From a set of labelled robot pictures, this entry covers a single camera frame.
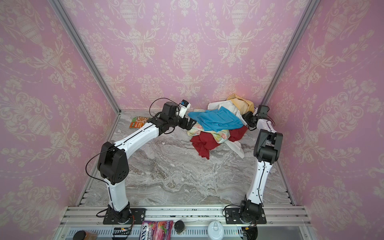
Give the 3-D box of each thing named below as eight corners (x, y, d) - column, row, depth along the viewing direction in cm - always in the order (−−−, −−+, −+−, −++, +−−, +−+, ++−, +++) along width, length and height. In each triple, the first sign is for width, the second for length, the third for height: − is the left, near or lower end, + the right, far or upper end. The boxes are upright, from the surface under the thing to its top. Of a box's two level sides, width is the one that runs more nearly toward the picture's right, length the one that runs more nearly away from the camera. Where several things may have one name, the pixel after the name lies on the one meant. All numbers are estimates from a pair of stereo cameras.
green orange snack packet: (131, 128, 113) (129, 125, 110) (134, 118, 119) (133, 116, 116) (145, 128, 113) (144, 125, 110) (147, 118, 119) (146, 116, 116)
